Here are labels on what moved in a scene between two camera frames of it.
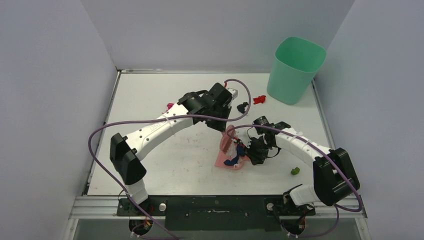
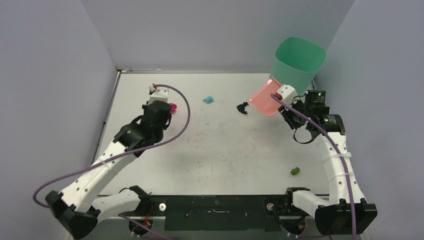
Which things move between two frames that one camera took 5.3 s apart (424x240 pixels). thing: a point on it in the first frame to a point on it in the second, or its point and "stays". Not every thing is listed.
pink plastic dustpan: x=228 y=150 to x=263 y=101
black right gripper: x=252 y=151 to x=286 y=110
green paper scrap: x=295 y=171 stays
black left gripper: x=219 y=126 to x=145 y=107
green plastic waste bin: x=296 y=63 stays
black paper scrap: x=241 y=107 stays
